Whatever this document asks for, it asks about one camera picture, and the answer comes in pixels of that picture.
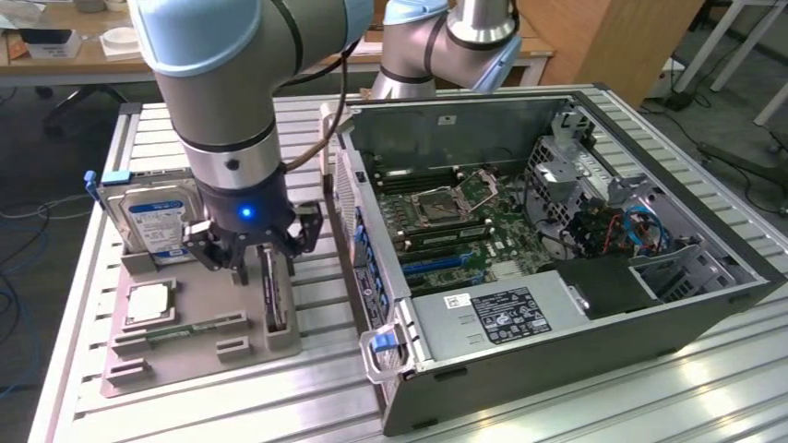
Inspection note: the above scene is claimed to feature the open black pc case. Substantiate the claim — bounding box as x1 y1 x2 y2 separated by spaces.
318 90 788 437

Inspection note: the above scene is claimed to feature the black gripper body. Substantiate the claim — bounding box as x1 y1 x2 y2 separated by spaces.
198 166 298 244

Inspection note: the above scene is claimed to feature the white round holder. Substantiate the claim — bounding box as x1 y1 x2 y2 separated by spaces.
101 26 154 62

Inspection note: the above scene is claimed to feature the white box black lid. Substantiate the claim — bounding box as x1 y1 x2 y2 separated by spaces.
18 28 85 60

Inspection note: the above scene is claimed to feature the black power adapter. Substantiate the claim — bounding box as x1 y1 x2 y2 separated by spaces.
662 91 697 112

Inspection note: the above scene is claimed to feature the hard disk blue label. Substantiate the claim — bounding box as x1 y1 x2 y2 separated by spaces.
83 168 202 268

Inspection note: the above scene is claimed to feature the blue expansion slot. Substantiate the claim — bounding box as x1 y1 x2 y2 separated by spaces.
398 256 465 278

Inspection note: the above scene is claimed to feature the green motherboard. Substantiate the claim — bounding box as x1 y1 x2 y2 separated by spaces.
369 165 555 296

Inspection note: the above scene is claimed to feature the silver cpu chip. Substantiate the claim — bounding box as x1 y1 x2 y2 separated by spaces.
126 284 171 324

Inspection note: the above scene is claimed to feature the metal socket cover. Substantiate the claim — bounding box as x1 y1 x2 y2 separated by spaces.
455 168 502 214

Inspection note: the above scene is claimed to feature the grey-brown parts rack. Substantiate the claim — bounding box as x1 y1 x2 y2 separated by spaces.
101 239 305 399

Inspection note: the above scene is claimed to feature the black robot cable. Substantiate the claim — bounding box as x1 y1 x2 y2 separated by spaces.
270 39 366 174

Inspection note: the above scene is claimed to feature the black ram slot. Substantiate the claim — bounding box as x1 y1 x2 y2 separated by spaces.
374 166 465 195

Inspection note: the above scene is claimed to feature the cpu socket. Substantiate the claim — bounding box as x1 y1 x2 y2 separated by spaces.
411 186 474 227

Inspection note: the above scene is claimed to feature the blue floor cable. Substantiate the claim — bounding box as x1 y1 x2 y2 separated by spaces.
0 216 53 398

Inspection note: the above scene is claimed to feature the silver disk bay bracket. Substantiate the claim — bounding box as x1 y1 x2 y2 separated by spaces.
627 244 741 304

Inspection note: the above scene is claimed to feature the wooden desk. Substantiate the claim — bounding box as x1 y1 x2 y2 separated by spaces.
0 0 155 89
345 25 557 89

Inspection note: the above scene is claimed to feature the black chair base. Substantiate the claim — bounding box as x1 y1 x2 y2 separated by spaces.
42 85 129 138

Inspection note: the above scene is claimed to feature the green ram stick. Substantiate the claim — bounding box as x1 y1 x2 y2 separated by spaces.
146 320 239 345

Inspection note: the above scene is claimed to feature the black floor stand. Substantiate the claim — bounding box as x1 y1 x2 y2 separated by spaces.
699 138 788 174

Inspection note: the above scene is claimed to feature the wooden cabinet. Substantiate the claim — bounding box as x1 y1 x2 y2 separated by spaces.
541 0 707 110

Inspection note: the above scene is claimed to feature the black ram stick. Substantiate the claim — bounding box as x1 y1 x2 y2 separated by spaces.
403 222 495 253

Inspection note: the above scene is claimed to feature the grey power supply unit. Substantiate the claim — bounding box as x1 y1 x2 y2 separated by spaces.
411 269 597 365

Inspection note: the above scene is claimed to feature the white table frame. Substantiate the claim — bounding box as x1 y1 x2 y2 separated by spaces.
674 0 788 126

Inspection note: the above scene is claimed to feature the green gpu card black shroud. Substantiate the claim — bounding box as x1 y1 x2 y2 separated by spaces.
255 243 293 332

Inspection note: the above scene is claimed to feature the silver disk bay cage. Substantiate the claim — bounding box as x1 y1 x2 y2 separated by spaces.
526 133 618 218

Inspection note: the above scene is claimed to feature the blue wire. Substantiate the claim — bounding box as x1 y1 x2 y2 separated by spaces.
621 207 673 255

